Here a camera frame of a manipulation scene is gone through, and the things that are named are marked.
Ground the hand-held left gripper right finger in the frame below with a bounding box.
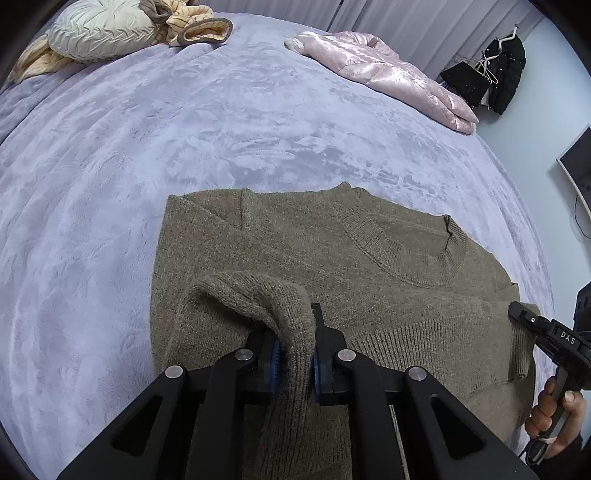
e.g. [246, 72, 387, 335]
[310, 303, 541, 480]

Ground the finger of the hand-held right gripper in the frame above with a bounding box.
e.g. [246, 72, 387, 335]
[508, 302, 580, 370]

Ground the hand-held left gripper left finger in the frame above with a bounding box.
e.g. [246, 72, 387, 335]
[56, 330, 282, 480]

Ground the brown knit sweater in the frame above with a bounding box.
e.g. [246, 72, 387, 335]
[150, 181, 541, 480]

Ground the white clothes hanger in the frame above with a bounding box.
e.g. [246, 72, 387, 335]
[499, 25, 522, 51]

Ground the person's right hand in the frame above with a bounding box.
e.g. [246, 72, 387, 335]
[525, 377, 588, 460]

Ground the black hanging jacket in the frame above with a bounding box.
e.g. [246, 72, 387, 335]
[480, 34, 527, 115]

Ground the purple plush blanket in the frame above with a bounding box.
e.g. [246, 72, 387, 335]
[0, 11, 555, 467]

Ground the black sparkly bag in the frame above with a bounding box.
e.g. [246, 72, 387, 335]
[438, 60, 492, 109]

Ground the pink shiny puffer jacket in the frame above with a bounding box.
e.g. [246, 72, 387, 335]
[284, 31, 480, 136]

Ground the light grey curtain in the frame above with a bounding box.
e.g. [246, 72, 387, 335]
[194, 0, 338, 33]
[330, 0, 541, 79]

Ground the beige fleece garment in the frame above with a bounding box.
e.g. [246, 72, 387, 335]
[7, 0, 233, 84]

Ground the white round pleated pillow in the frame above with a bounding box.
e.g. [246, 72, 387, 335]
[48, 0, 155, 64]

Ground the black monitor cable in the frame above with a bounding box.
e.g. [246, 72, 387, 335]
[574, 194, 591, 241]

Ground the wall monitor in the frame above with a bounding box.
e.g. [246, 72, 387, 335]
[556, 124, 591, 217]

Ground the pink wire hanger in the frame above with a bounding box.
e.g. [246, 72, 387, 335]
[475, 55, 500, 86]

